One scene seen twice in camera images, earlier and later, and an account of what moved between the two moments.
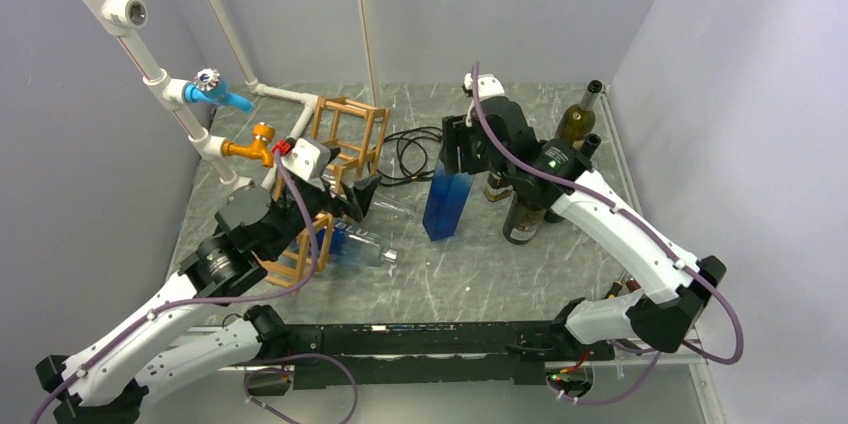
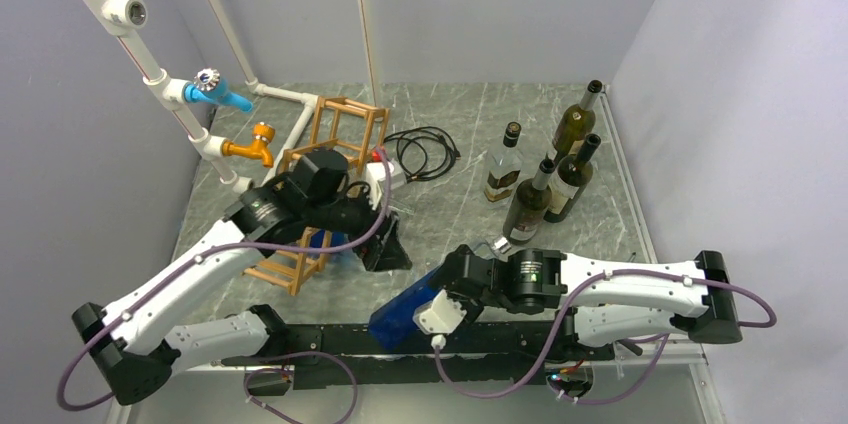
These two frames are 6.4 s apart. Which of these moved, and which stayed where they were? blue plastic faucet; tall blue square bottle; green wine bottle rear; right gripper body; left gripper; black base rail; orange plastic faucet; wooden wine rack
Moved: left gripper; right gripper body; tall blue square bottle
Stayed: green wine bottle rear; blue plastic faucet; black base rail; wooden wine rack; orange plastic faucet
